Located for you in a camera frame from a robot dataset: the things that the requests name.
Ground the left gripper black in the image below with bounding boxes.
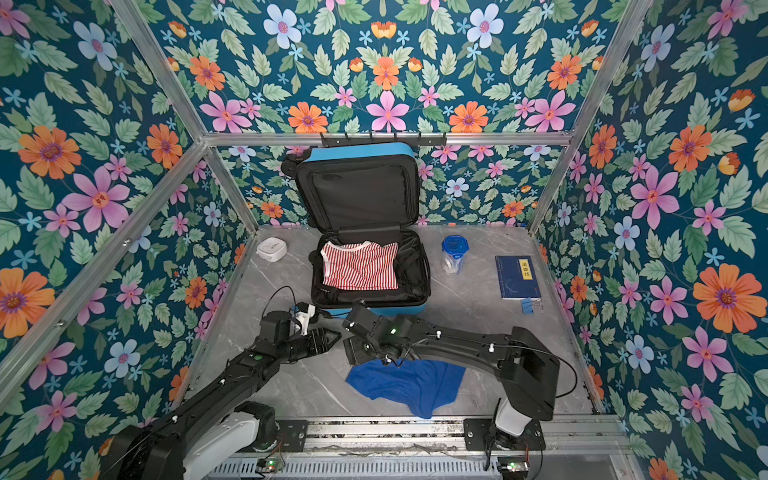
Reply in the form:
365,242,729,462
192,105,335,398
275,326,343,366

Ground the blue t-shirt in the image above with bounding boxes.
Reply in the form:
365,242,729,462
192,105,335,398
346,360,466,419

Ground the red white striped shirt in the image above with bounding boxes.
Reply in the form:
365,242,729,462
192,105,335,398
320,241,398,291

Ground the clear jar blue lid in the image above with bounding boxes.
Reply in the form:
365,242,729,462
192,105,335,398
441,235,470,274

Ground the blue suitcase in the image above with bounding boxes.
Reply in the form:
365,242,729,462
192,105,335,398
281,143,431,315

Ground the dark blue book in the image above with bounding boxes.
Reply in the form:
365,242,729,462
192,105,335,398
495,255,541,300

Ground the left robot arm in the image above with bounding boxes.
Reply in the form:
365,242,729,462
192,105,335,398
99,311,342,479

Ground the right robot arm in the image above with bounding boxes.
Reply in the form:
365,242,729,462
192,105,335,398
344,306,561,436

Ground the white round device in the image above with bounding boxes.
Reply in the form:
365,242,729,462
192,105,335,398
257,237,288,263

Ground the blue binder clip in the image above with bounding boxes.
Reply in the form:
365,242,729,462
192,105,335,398
520,298,534,314

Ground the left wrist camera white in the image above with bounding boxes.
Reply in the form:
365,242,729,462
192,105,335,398
295,302,316,336

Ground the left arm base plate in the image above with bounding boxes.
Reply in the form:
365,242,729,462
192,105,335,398
263,420,309,453

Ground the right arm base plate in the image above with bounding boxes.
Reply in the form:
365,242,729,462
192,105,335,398
463,417,546,451

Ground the black coat hook rail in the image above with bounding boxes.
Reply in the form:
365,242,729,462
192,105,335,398
320,132,448,149

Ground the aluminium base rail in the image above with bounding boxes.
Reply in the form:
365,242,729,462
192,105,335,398
285,414,631,455

